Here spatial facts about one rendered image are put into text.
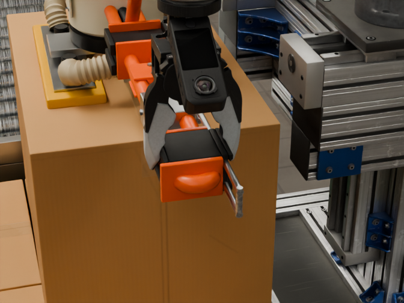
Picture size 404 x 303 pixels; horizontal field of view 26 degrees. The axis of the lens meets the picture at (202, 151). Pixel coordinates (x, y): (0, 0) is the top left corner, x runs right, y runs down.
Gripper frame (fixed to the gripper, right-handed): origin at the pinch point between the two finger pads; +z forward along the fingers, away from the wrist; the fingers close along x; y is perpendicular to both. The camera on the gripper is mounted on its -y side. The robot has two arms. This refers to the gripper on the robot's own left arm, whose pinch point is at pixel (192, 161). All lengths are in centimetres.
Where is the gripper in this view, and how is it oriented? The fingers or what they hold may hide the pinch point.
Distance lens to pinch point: 104.8
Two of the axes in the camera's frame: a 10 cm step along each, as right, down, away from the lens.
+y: -2.3, -4.8, 8.5
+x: -9.7, 1.1, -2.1
